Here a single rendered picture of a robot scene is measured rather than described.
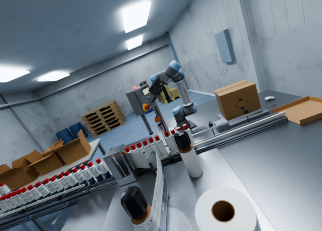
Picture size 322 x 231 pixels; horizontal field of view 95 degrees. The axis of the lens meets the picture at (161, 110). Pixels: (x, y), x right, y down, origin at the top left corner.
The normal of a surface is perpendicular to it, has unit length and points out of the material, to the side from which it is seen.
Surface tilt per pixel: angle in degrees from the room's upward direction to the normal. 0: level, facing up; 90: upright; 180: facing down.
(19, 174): 90
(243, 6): 90
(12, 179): 90
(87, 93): 90
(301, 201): 0
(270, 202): 0
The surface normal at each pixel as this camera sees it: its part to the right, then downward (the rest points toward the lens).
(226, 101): -0.13, 0.33
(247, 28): 0.18, 0.21
